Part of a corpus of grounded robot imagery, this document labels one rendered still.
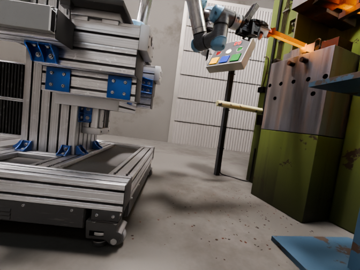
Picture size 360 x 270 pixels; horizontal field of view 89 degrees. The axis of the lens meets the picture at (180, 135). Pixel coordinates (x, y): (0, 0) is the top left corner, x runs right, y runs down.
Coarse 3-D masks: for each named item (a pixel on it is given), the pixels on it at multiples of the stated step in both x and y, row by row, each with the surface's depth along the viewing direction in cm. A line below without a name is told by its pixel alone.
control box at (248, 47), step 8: (240, 40) 155; (224, 48) 161; (232, 48) 155; (248, 48) 144; (216, 56) 162; (240, 56) 143; (248, 56) 146; (208, 64) 162; (216, 64) 155; (224, 64) 150; (232, 64) 146; (240, 64) 142
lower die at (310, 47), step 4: (308, 44) 107; (312, 44) 105; (316, 44) 104; (300, 48) 112; (304, 48) 109; (308, 48) 107; (312, 48) 105; (292, 52) 116; (296, 52) 114; (300, 52) 112; (284, 56) 122; (288, 56) 119; (292, 56) 116
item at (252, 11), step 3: (252, 6) 93; (255, 6) 93; (258, 6) 93; (249, 9) 96; (252, 9) 92; (255, 9) 93; (249, 12) 93; (252, 12) 93; (255, 12) 93; (246, 15) 94; (249, 15) 92; (252, 15) 93; (246, 18) 92; (249, 18) 92; (246, 21) 94; (249, 21) 93
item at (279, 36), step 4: (272, 28) 100; (260, 32) 100; (268, 32) 99; (272, 32) 100; (276, 32) 101; (268, 36) 103; (272, 36) 103; (276, 36) 103; (280, 36) 102; (284, 36) 103; (288, 36) 104; (284, 40) 106; (288, 40) 105; (292, 40) 106; (296, 40) 107; (292, 44) 109; (296, 44) 109; (300, 44) 108; (304, 44) 109
